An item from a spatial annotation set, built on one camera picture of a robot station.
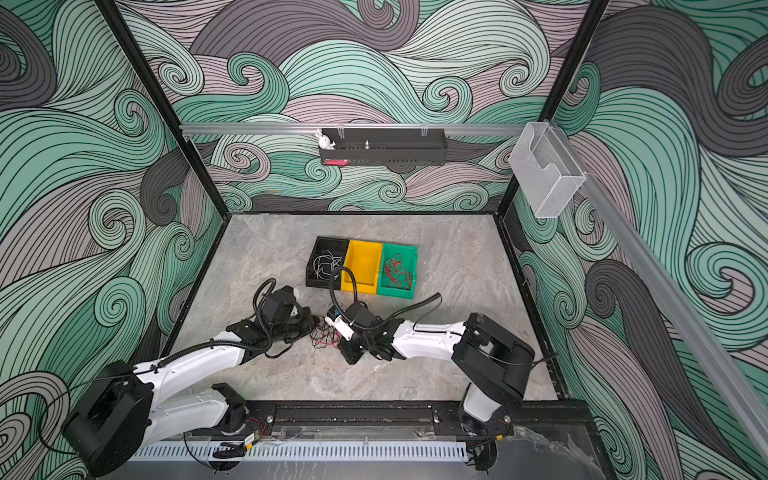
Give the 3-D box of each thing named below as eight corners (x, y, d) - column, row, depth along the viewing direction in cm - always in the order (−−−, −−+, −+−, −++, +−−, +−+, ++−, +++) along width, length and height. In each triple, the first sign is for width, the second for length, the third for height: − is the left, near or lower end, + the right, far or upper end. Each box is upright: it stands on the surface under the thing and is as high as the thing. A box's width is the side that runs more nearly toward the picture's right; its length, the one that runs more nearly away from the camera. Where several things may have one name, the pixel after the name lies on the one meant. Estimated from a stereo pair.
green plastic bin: (376, 296, 98) (376, 284, 92) (382, 255, 110) (382, 242, 104) (414, 300, 97) (416, 288, 91) (416, 259, 109) (418, 245, 103)
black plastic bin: (308, 290, 100) (304, 279, 94) (316, 242, 114) (313, 230, 108) (344, 290, 100) (342, 279, 95) (348, 242, 114) (347, 230, 108)
